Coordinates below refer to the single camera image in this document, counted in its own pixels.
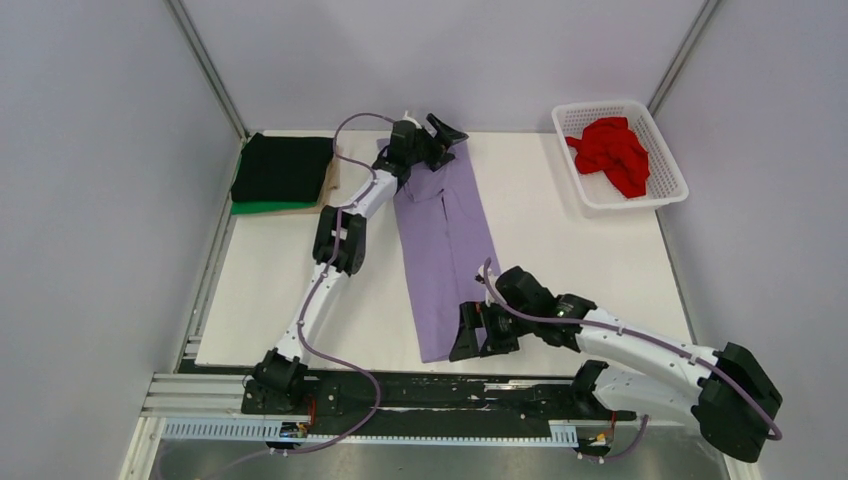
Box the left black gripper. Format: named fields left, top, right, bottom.
left=407, top=116, right=468, bottom=173

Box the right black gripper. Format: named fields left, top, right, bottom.
left=450, top=301, right=535, bottom=363

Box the purple t shirt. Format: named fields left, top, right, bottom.
left=378, top=144, right=497, bottom=364

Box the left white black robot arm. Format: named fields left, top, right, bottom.
left=241, top=113, right=469, bottom=415

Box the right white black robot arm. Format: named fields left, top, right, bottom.
left=449, top=267, right=783, bottom=463

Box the folded beige t shirt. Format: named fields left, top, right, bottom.
left=284, top=159, right=340, bottom=215

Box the red t shirt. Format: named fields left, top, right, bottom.
left=565, top=116, right=650, bottom=199

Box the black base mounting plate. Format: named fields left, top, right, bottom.
left=241, top=368, right=637, bottom=440

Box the white plastic basket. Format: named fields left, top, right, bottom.
left=551, top=100, right=689, bottom=218

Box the folded black t shirt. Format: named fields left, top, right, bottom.
left=230, top=134, right=334, bottom=204

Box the folded green t shirt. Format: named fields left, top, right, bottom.
left=230, top=202, right=320, bottom=216

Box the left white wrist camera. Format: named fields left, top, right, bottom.
left=401, top=110, right=422, bottom=129

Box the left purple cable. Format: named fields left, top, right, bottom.
left=198, top=111, right=399, bottom=478

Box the white slotted cable duct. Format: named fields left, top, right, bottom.
left=160, top=418, right=579, bottom=448

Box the aluminium frame rail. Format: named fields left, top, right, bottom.
left=135, top=372, right=745, bottom=429

